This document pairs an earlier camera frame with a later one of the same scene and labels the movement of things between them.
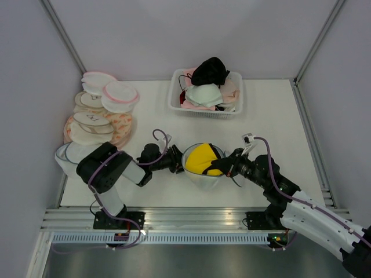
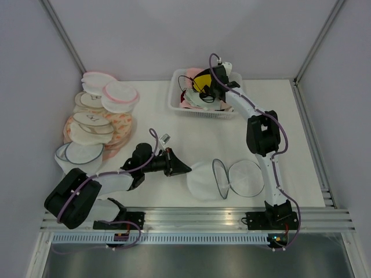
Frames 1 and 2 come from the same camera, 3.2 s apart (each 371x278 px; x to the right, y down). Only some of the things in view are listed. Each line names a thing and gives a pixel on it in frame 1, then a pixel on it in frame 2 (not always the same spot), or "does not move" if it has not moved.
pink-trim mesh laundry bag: (119, 97) does not move
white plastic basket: (175, 91) does not move
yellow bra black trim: (201, 157) → (202, 83)
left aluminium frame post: (62, 30) does not move
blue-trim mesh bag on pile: (68, 154) does not move
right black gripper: (225, 165) → (212, 83)
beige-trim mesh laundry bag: (86, 102) does not move
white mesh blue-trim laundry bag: (206, 182) → (213, 180)
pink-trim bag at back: (94, 83) does not move
